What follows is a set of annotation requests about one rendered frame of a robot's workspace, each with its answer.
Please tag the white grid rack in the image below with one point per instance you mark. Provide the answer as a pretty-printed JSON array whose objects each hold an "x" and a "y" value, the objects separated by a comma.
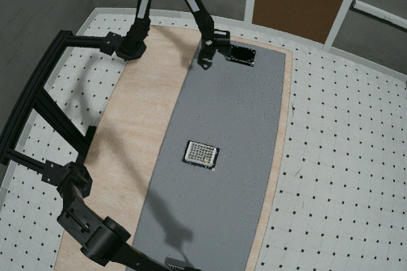
[{"x": 197, "y": 152}]

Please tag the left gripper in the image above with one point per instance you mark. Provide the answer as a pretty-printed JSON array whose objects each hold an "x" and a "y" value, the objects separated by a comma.
[{"x": 202, "y": 54}]

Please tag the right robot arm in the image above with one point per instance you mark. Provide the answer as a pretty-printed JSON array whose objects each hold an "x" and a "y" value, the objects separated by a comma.
[{"x": 102, "y": 240}]

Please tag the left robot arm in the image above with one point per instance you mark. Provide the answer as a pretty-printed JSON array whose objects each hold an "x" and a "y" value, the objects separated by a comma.
[{"x": 139, "y": 30}]

